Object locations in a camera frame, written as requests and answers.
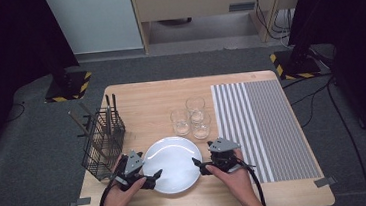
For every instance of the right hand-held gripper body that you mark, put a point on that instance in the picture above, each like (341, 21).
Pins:
(223, 144)

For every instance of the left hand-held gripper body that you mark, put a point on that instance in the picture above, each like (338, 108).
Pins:
(132, 162)

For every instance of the white plate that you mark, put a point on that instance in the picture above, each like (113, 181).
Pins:
(175, 157)

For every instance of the clear drinking glass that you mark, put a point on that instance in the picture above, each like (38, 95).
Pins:
(195, 107)
(202, 128)
(180, 123)

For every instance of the person's left hand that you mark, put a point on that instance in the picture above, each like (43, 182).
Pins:
(119, 199)

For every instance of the person's right hand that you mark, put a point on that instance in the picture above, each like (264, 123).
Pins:
(238, 185)

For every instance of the grey white striped placemat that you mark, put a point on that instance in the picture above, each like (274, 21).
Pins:
(273, 125)

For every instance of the black yellow-striped stand base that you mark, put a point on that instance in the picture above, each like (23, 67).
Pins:
(72, 87)
(296, 68)

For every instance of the white panel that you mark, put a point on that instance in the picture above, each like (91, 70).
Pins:
(96, 20)

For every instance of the light wooden desk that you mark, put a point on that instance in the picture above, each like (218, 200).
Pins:
(195, 0)

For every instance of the black curtain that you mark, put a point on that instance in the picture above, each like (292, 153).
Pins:
(5, 48)
(359, 34)

